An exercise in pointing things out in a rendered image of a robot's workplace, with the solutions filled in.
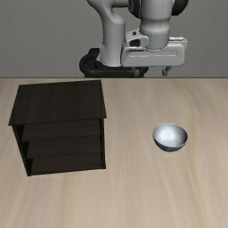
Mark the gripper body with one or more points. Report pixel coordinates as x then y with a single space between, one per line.
154 56

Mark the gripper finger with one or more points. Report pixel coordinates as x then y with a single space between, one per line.
136 71
166 70

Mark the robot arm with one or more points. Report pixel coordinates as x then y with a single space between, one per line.
111 35

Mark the grey-blue porcelain bowl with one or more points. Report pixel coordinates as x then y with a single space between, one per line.
169 137

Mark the dark wooden shelf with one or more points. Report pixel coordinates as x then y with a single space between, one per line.
59 124

